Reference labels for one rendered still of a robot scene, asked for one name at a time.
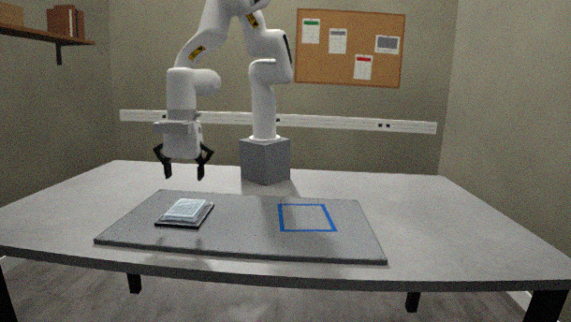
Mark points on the blue tape outline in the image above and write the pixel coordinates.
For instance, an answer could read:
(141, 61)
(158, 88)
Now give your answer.
(282, 226)

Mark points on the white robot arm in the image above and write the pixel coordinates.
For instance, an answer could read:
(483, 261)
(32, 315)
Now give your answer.
(183, 84)

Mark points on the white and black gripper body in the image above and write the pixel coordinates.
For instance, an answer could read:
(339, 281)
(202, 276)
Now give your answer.
(184, 146)

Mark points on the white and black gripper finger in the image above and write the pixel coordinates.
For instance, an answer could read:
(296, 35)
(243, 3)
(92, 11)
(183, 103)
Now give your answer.
(202, 161)
(164, 160)

